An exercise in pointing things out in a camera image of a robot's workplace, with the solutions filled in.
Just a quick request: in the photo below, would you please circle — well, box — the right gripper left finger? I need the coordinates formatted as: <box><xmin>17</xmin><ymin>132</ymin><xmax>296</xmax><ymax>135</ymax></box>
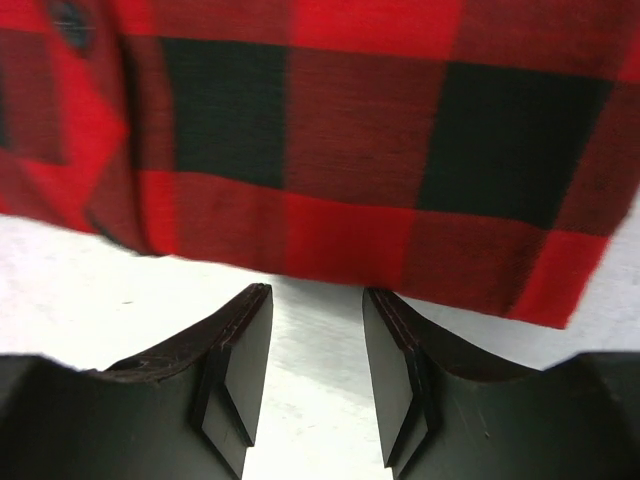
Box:
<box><xmin>1</xmin><ymin>283</ymin><xmax>273</xmax><ymax>479</ymax></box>

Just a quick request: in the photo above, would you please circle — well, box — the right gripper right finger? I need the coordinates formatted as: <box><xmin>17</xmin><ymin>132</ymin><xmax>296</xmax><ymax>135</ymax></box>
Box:
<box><xmin>362</xmin><ymin>289</ymin><xmax>639</xmax><ymax>479</ymax></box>

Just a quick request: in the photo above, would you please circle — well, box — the red black plaid shirt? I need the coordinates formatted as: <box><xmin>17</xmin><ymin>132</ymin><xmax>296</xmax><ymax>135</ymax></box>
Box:
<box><xmin>1</xmin><ymin>0</ymin><xmax>639</xmax><ymax>329</ymax></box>

